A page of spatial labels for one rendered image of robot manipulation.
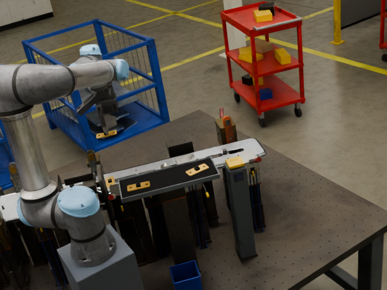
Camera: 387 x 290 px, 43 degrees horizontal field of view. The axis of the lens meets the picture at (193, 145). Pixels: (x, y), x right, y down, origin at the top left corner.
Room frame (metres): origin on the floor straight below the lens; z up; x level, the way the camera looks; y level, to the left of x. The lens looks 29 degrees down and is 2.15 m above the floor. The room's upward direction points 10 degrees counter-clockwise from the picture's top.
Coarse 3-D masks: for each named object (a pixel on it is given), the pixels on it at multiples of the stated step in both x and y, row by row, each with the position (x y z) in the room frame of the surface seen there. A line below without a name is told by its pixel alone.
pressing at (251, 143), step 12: (228, 144) 2.01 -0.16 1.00; (240, 144) 1.99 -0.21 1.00; (252, 144) 1.97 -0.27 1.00; (180, 156) 1.98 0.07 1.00; (204, 156) 1.94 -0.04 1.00; (228, 156) 1.91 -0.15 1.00; (264, 156) 1.87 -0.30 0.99; (132, 168) 1.95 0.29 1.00; (144, 168) 1.93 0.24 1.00; (156, 168) 1.91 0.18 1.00; (108, 192) 1.77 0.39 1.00; (0, 204) 1.83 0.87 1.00; (12, 204) 1.82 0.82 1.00; (12, 216) 1.72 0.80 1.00
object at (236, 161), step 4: (228, 160) 1.61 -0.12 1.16; (232, 160) 1.61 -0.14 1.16; (236, 160) 1.60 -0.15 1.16; (240, 160) 1.60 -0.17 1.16; (228, 164) 1.58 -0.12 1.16; (232, 164) 1.58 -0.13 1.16; (236, 164) 1.57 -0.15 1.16; (240, 164) 1.57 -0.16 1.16; (244, 164) 1.57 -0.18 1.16; (232, 168) 1.56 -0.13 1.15
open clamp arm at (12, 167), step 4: (12, 164) 1.97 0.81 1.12; (12, 168) 1.95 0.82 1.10; (16, 168) 1.96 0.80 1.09; (12, 172) 1.95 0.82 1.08; (16, 172) 1.95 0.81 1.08; (12, 176) 1.95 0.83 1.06; (16, 176) 1.95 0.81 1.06; (16, 180) 1.95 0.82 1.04; (20, 180) 1.95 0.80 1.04; (16, 184) 1.94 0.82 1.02; (20, 184) 1.95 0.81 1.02; (16, 188) 1.94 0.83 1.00; (20, 188) 1.94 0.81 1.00; (16, 192) 1.93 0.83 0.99
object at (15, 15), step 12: (0, 0) 9.43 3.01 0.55; (12, 0) 9.53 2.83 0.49; (24, 0) 9.63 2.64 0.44; (36, 0) 9.73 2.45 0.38; (48, 0) 9.84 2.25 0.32; (0, 12) 9.40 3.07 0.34; (12, 12) 9.50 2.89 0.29; (24, 12) 9.60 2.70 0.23; (36, 12) 9.70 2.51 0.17; (48, 12) 9.82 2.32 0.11; (0, 24) 9.36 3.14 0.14; (12, 24) 9.49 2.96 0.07; (24, 24) 9.59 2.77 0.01
